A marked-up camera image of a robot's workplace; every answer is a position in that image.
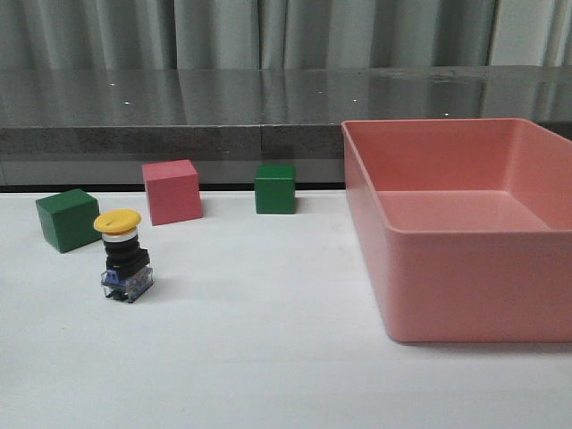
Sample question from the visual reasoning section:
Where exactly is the pink plastic bin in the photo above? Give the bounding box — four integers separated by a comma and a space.
341, 119, 571, 342

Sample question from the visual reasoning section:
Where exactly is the left green wooden cube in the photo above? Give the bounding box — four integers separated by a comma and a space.
36, 189, 101, 253

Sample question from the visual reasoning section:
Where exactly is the green wooden cube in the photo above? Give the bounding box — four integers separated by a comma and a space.
254, 164, 296, 215
36, 189, 101, 253

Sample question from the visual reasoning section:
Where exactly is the right green wooden cube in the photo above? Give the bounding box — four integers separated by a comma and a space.
254, 164, 296, 215

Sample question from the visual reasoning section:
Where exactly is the yellow push button switch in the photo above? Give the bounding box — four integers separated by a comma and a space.
93, 209, 154, 303

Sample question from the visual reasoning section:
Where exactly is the grey curtain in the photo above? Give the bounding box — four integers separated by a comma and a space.
1, 1, 571, 70

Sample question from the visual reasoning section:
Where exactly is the pink wooden cube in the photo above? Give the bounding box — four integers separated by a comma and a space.
142, 159, 203, 226

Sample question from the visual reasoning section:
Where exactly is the grey stone counter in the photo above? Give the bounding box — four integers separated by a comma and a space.
1, 66, 571, 191

